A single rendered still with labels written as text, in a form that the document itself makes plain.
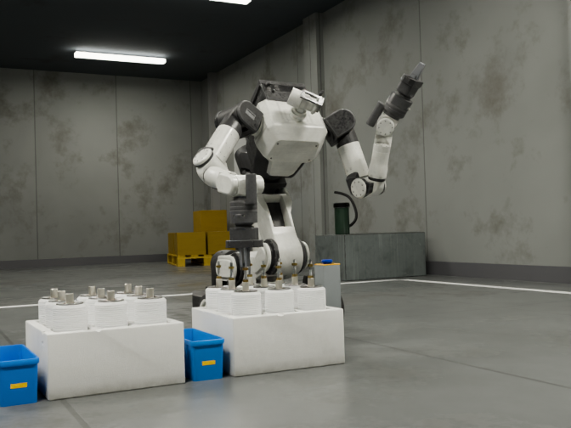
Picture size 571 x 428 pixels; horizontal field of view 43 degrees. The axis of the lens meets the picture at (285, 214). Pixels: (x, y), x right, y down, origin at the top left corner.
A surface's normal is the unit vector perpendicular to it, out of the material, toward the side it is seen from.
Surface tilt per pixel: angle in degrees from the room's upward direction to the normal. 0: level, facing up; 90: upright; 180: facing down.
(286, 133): 97
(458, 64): 90
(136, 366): 90
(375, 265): 90
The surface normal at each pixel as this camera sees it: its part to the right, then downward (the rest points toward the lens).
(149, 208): 0.45, -0.04
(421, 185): -0.89, 0.02
